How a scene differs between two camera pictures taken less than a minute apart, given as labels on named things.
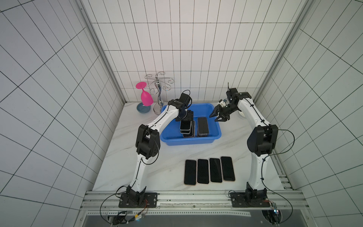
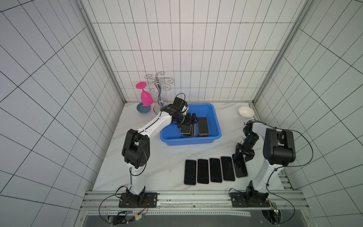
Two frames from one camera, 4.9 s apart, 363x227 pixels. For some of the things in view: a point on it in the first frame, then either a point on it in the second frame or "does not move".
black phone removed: (203, 171) does not move
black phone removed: (227, 169) does not move
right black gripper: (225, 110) → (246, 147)
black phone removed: (190, 172) does not move
